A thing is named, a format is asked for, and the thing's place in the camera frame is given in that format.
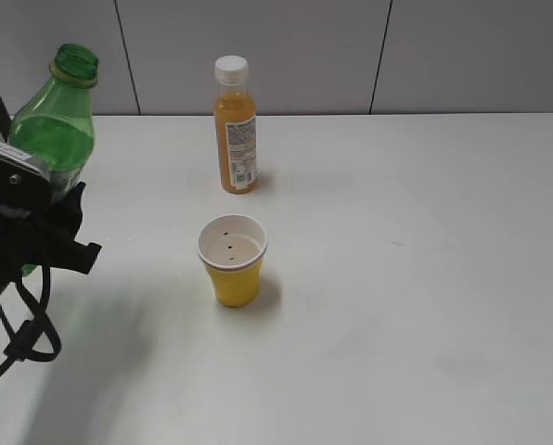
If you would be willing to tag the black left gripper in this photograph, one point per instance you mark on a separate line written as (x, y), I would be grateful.
(25, 189)

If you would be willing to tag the green sprite bottle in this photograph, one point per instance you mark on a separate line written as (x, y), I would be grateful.
(56, 124)

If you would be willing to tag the yellow paper cup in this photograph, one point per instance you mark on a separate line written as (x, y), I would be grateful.
(232, 248)

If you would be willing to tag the orange juice bottle white cap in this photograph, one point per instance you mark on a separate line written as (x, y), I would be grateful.
(234, 114)

